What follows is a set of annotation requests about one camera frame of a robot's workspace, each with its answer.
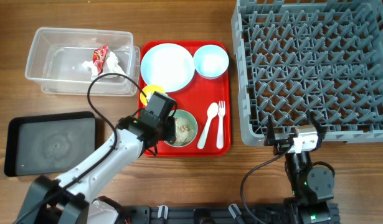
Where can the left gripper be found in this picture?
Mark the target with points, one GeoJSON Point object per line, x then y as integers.
{"type": "Point", "coordinates": [171, 131]}

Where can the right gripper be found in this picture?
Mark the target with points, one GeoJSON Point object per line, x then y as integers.
{"type": "Point", "coordinates": [282, 145]}

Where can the green bowl with food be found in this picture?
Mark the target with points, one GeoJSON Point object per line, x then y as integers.
{"type": "Point", "coordinates": [186, 129]}

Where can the yellow plastic cup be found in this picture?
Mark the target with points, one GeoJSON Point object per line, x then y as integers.
{"type": "Point", "coordinates": [149, 90]}

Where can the white napkin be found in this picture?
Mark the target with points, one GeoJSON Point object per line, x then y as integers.
{"type": "Point", "coordinates": [111, 65]}

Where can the red snack wrapper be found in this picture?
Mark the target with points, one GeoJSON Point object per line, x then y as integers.
{"type": "Point", "coordinates": [99, 56]}

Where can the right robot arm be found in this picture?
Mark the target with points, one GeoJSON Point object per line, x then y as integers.
{"type": "Point", "coordinates": [312, 183]}

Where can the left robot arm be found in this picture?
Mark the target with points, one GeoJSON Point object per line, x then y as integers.
{"type": "Point", "coordinates": [67, 198]}

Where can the grey dishwasher rack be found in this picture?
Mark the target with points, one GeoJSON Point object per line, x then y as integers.
{"type": "Point", "coordinates": [297, 59]}

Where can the clear plastic waste bin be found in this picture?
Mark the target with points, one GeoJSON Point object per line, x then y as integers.
{"type": "Point", "coordinates": [60, 61]}

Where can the white plastic spoon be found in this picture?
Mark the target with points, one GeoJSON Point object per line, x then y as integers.
{"type": "Point", "coordinates": [211, 113]}

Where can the white plastic fork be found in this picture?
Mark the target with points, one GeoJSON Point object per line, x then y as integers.
{"type": "Point", "coordinates": [220, 132]}

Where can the red serving tray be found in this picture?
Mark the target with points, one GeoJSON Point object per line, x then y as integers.
{"type": "Point", "coordinates": [195, 98]}

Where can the light blue plate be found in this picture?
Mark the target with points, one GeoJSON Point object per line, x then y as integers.
{"type": "Point", "coordinates": [168, 65]}

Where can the light blue empty bowl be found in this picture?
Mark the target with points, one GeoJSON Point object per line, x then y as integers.
{"type": "Point", "coordinates": [211, 61]}

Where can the black plastic tray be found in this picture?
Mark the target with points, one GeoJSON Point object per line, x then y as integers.
{"type": "Point", "coordinates": [49, 143]}

